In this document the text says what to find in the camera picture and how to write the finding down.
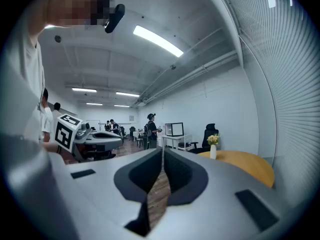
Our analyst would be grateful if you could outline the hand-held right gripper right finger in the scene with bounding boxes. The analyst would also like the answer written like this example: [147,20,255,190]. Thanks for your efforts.
[149,148,303,240]

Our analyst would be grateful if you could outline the person's left forearm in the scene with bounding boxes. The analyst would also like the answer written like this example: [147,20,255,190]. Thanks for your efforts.
[43,142,78,165]

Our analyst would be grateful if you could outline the small white table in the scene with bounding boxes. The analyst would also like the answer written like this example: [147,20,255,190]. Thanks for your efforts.
[132,130,146,143]

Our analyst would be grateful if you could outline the black-framed display box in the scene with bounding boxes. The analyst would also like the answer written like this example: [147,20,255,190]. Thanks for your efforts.
[164,121,185,138]

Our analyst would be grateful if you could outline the white ceiling pipes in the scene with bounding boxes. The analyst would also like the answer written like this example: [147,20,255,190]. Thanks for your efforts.
[131,49,239,108]

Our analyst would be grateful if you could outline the person's head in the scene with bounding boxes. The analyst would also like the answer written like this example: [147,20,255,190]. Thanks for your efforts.
[46,0,112,27]

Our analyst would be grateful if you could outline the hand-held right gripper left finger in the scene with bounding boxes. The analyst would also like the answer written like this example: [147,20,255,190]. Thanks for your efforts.
[49,147,164,240]

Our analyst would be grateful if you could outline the white window blind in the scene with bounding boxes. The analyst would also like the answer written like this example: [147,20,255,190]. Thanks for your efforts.
[219,0,320,210]

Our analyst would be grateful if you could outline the black head-mounted camera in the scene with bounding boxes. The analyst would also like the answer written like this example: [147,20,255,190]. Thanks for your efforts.
[101,0,126,34]

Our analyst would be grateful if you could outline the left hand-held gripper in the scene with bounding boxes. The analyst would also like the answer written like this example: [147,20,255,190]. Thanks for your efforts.
[54,113,125,162]

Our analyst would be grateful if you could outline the black office chair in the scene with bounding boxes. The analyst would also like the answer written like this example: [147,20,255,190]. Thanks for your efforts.
[188,123,220,155]

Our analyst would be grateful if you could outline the yellow flower bouquet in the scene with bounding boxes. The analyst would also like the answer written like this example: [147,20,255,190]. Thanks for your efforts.
[206,133,221,146]

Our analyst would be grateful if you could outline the person's light t-shirt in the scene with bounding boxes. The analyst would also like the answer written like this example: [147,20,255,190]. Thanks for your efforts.
[0,13,47,145]

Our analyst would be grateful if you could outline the white desk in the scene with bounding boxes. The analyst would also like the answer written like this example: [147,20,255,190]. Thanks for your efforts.
[161,133,194,152]

